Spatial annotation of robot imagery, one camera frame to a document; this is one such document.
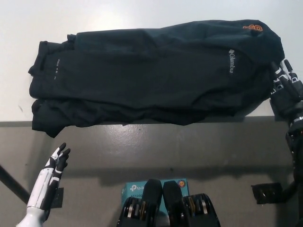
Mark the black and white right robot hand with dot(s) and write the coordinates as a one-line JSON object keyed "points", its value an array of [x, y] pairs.
{"points": [[285, 101]]}

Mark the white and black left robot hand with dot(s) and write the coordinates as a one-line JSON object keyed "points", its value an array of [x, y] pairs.
{"points": [[43, 184]]}

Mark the black Columbia jacket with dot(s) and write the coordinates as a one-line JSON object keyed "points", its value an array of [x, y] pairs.
{"points": [[142, 78]]}

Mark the left black robot torso block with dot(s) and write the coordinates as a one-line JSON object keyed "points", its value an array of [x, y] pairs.
{"points": [[149, 196]]}

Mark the black robot torso block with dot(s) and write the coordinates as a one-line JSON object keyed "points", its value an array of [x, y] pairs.
{"points": [[149, 196], [175, 198]]}

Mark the right black robot torso block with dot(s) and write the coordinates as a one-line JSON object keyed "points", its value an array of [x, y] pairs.
{"points": [[175, 198]]}

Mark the black table leg bar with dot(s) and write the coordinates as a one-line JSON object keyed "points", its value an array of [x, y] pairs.
{"points": [[293, 189], [11, 182]]}

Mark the teal tp-link box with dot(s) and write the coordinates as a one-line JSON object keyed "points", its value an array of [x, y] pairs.
{"points": [[132, 189]]}

